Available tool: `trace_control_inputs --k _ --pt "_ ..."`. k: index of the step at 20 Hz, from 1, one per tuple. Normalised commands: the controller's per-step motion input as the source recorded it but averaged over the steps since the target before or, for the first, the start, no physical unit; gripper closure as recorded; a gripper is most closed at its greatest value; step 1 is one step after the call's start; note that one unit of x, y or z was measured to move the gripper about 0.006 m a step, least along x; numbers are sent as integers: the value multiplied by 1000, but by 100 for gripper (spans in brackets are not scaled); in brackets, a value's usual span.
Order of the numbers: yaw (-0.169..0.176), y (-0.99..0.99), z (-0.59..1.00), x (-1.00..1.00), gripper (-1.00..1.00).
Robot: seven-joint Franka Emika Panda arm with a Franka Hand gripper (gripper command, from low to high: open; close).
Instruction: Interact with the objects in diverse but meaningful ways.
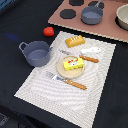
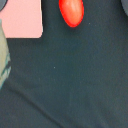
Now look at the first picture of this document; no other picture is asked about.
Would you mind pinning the beige round plate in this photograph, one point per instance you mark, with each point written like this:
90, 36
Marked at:
68, 73

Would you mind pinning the beige bowl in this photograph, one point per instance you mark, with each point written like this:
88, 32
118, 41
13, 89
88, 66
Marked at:
122, 14

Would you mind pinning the fork with wooden handle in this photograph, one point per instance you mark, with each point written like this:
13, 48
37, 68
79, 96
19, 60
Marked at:
67, 81

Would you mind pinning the grey toy pot with handles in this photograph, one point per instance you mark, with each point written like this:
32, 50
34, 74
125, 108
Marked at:
36, 53

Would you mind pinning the orange toy bread loaf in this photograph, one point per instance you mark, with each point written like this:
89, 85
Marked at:
75, 41

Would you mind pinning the grey saucepan on stove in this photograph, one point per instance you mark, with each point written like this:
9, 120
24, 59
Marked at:
92, 15

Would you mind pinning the yellow toy butter box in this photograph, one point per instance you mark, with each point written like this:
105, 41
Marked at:
73, 64

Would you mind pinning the knife with wooden handle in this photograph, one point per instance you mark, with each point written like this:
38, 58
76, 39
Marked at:
80, 56

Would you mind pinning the striped beige placemat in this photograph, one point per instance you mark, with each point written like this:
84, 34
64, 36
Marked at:
62, 102

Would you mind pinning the white toy spatula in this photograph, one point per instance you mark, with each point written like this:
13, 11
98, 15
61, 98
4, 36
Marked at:
93, 50

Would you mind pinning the red toy tomato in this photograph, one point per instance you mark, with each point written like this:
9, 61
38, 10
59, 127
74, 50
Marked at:
48, 31

